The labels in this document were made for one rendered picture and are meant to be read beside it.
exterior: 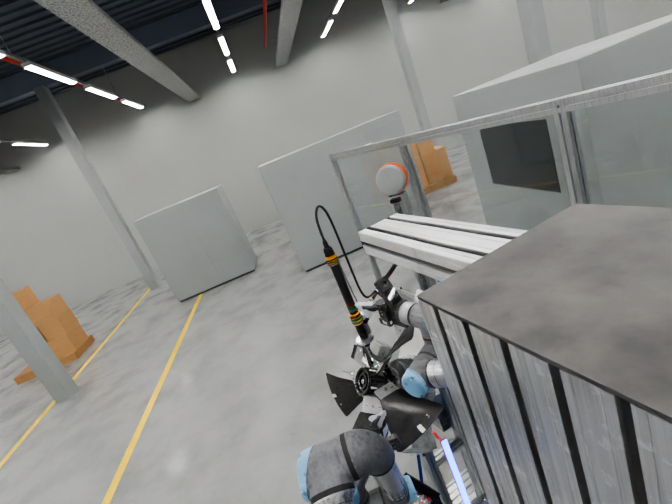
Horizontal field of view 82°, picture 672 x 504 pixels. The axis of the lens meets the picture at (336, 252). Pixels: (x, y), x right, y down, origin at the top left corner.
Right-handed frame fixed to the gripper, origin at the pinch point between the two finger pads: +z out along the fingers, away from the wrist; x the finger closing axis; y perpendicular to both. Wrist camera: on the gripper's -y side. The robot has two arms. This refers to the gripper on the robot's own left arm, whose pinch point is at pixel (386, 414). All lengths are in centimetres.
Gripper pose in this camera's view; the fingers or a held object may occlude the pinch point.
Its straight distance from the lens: 159.6
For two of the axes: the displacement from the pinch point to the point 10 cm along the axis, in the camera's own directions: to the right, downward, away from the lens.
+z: 4.2, -4.3, 8.0
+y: -7.9, 2.6, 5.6
